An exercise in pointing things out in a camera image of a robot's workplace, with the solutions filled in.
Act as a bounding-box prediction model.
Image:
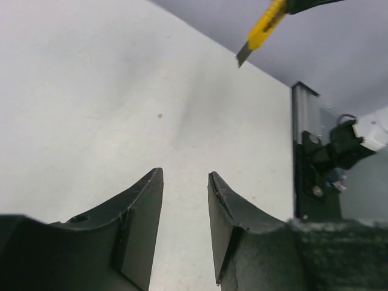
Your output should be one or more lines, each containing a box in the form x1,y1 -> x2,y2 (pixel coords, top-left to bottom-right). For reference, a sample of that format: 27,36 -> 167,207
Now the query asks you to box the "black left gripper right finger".
208,172 -> 387,290

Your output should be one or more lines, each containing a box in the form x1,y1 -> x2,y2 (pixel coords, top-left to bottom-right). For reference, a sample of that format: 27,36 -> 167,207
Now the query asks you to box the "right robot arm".
292,82 -> 387,178

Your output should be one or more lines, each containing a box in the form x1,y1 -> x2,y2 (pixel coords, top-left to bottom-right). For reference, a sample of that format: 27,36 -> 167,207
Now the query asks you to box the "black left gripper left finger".
1,168 -> 164,290

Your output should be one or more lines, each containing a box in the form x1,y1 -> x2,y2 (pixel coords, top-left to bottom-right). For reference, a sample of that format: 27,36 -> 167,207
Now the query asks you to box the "yellow utility knife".
236,0 -> 287,67

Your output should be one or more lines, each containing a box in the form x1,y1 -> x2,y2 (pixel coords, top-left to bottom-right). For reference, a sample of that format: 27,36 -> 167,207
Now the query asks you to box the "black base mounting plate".
293,131 -> 342,221

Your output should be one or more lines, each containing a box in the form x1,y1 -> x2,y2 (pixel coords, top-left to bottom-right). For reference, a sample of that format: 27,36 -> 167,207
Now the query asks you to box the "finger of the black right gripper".
286,0 -> 343,15

